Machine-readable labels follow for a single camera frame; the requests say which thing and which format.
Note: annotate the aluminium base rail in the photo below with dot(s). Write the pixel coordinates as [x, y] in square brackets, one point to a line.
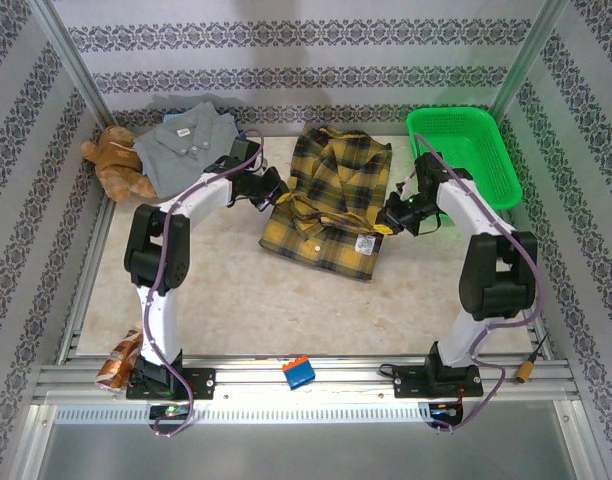
[346, 372]

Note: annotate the grey folded button shirt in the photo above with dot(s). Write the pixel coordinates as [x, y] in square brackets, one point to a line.
[186, 150]

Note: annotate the aluminium side rail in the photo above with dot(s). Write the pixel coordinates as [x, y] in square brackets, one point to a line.
[91, 260]

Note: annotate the yellow plaid long sleeve shirt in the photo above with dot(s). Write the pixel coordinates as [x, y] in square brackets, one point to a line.
[336, 200]

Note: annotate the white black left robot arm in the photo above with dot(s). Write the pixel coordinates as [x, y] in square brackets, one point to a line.
[158, 320]

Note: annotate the green plastic basket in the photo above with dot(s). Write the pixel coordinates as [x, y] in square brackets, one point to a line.
[486, 150]

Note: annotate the blue orange toy block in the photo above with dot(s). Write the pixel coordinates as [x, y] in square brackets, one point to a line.
[298, 374]

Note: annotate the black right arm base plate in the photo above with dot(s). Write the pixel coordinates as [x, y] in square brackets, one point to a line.
[411, 382]

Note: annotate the brown teddy bear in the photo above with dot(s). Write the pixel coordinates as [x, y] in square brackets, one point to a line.
[116, 165]

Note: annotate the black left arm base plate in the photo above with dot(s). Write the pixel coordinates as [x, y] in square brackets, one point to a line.
[201, 382]

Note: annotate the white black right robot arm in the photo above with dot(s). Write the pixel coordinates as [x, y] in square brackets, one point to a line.
[461, 210]

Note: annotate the aluminium frame post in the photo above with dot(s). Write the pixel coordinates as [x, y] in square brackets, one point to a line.
[71, 60]
[528, 55]

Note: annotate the light blue folded shirt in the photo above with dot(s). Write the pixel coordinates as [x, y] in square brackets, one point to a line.
[173, 118]

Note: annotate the brown snack packet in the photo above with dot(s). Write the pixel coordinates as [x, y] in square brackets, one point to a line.
[118, 360]

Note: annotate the small lit circuit board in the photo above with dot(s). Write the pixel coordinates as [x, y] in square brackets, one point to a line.
[168, 411]
[446, 410]

